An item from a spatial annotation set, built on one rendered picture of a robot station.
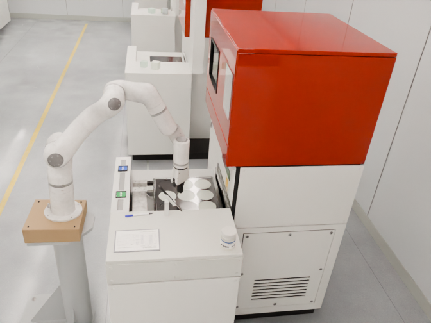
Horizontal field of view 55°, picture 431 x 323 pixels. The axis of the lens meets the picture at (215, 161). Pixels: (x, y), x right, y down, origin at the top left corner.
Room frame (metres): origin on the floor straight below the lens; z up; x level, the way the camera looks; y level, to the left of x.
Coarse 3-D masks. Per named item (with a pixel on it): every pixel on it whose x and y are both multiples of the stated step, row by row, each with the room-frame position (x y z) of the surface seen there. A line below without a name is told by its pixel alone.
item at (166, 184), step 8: (160, 184) 2.01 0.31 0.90; (168, 184) 2.01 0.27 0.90; (160, 192) 1.92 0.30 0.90; (176, 192) 1.93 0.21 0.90; (160, 200) 1.85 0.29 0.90; (176, 200) 1.86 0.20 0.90; (192, 200) 1.87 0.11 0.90; (200, 200) 1.88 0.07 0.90; (208, 200) 1.89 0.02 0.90; (216, 200) 1.89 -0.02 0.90; (160, 208) 1.78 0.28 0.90; (176, 208) 1.79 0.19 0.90; (184, 208) 1.79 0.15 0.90; (192, 208) 1.80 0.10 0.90; (216, 208) 1.82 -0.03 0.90
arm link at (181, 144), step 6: (174, 138) 1.87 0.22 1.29; (180, 138) 1.87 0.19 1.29; (186, 138) 1.88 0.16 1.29; (174, 144) 1.84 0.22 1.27; (180, 144) 1.83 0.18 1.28; (186, 144) 1.84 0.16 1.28; (174, 150) 1.84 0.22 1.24; (180, 150) 1.83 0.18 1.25; (186, 150) 1.84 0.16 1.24; (174, 156) 1.84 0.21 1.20; (180, 156) 1.83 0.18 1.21; (186, 156) 1.84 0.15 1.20; (174, 162) 1.84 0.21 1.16; (180, 162) 1.83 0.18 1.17; (186, 162) 1.84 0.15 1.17
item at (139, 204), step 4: (136, 196) 1.89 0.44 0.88; (140, 196) 1.90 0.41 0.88; (144, 196) 1.90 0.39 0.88; (136, 200) 1.86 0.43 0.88; (140, 200) 1.86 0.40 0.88; (144, 200) 1.86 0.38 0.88; (132, 204) 1.81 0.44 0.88; (136, 204) 1.82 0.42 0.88; (140, 204) 1.82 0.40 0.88; (144, 204) 1.82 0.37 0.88; (132, 208) 1.78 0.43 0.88; (136, 208) 1.78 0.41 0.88; (140, 208) 1.79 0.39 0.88; (144, 208) 1.79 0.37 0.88
